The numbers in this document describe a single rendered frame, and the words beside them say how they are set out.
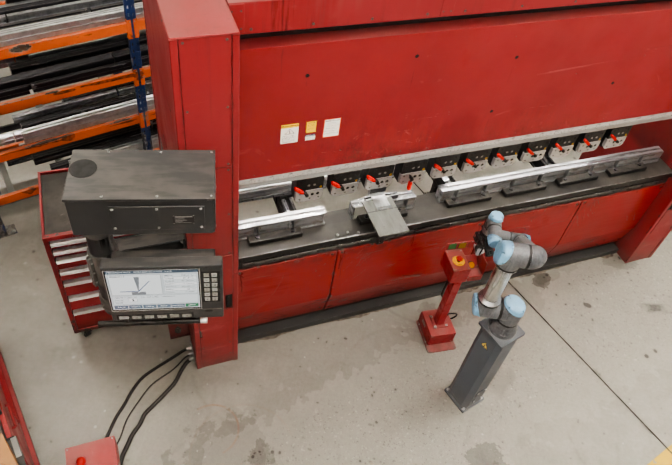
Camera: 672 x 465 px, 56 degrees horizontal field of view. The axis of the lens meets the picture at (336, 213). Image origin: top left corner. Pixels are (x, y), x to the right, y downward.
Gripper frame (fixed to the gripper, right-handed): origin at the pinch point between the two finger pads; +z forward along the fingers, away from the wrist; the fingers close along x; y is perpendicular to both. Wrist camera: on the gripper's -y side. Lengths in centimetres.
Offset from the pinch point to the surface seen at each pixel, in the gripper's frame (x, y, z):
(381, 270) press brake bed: 45, 20, 38
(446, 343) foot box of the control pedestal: 1, -15, 82
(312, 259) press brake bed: 92, 17, 12
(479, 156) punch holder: -5, 43, -36
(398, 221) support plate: 46, 19, -15
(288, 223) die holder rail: 105, 30, -8
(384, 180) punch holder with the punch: 53, 36, -30
